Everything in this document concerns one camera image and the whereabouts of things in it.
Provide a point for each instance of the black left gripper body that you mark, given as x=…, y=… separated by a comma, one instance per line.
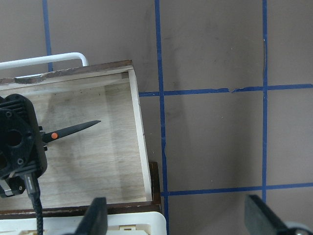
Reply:
x=22, y=152

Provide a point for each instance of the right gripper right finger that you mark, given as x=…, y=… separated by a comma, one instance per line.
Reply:
x=261, y=220

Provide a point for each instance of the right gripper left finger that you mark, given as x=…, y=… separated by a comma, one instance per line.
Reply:
x=95, y=220

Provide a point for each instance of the black scissors orange pivot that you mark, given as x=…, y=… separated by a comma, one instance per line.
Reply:
x=54, y=135

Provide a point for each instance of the wooden drawer with white handle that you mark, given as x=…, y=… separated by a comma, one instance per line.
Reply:
x=108, y=159

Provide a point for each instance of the cream plastic tray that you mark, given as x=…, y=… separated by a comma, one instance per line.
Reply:
x=140, y=223

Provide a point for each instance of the brown paper table mat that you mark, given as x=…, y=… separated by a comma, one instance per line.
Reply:
x=226, y=93

